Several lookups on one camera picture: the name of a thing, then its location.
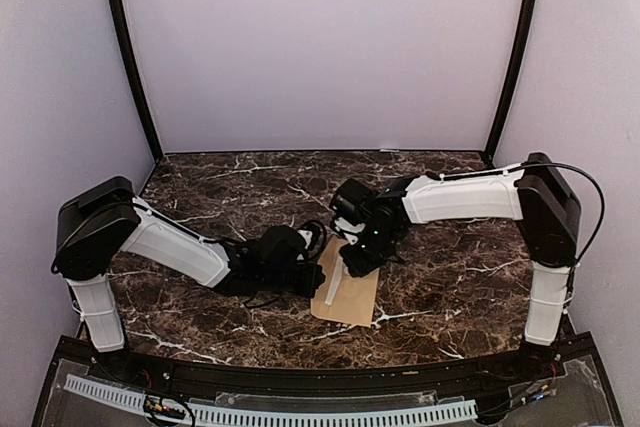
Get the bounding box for right black frame post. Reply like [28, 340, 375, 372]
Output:
[481, 0, 536, 167]

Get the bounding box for black frame post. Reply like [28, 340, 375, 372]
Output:
[481, 0, 536, 167]
[108, 0, 164, 164]

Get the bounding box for black curved front rail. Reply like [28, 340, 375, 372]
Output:
[52, 334, 596, 401]

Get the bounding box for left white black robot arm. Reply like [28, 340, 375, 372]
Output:
[51, 176, 328, 383]

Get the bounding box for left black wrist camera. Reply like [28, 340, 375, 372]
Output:
[257, 219, 328, 265]

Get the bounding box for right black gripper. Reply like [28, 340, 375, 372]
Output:
[340, 224, 399, 276]

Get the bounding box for left black frame post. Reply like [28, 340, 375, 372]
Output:
[108, 0, 164, 164]

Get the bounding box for white slotted cable duct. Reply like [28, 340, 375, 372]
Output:
[64, 374, 477, 426]

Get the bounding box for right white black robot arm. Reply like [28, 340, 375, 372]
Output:
[330, 152, 588, 381]

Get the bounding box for brown kraft paper envelope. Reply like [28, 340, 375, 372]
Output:
[310, 238, 379, 328]

